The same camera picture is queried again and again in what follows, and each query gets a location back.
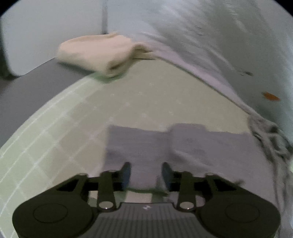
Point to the folded beige garment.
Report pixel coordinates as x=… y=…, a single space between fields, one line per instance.
x=109 y=54

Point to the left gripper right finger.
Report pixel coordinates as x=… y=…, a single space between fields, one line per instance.
x=181 y=183

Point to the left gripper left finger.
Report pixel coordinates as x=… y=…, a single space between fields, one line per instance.
x=110 y=182

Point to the grey zip hoodie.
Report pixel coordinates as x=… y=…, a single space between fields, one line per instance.
x=259 y=161

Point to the green grid-pattern mat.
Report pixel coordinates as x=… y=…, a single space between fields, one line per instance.
x=54 y=120

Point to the light blue carrot-print sheet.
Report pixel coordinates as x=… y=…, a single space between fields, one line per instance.
x=247 y=44

